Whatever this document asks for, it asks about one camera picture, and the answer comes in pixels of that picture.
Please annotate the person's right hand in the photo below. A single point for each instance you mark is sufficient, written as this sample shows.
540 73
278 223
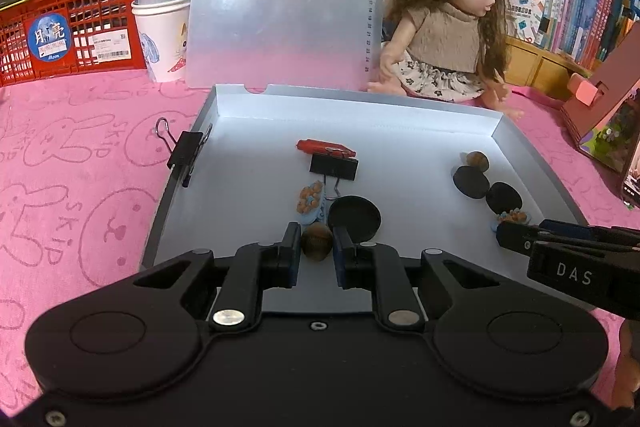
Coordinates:
627 362

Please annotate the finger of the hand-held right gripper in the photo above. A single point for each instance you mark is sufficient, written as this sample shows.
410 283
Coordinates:
575 232
517 237

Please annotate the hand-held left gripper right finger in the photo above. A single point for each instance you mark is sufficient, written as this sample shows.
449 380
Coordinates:
340 262

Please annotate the pink cardboard phone stand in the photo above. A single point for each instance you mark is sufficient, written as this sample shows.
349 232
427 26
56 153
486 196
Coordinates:
605 117

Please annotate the black binder clip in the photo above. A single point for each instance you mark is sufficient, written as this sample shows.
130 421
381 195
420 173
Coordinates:
184 152
334 168

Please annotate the white shallow cardboard box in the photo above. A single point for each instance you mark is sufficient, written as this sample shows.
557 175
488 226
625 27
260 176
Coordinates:
410 167

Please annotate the pink rabbit print blanket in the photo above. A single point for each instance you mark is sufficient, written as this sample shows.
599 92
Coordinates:
75 167

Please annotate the white paper cup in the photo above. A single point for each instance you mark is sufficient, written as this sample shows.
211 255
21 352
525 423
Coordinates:
160 42

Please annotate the brown wooden nut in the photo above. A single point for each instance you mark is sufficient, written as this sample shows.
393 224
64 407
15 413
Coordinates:
316 241

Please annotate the long-haired doll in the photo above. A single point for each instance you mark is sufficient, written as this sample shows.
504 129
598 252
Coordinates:
445 42

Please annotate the smartphone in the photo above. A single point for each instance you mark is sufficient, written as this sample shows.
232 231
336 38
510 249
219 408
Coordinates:
632 179

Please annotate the brown walnut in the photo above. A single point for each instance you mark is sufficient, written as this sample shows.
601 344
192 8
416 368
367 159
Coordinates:
478 161

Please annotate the red plastic cap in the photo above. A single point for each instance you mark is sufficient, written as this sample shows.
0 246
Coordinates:
317 146

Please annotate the black round disc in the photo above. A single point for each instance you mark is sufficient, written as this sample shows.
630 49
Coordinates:
355 217
470 182
504 197

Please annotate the red plastic crate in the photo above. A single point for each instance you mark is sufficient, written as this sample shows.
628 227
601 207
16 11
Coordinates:
20 27

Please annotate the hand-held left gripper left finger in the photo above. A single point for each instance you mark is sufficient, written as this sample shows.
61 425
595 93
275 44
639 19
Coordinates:
292 267

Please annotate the wooden desk organizer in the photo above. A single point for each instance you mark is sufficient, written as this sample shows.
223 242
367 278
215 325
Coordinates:
545 67

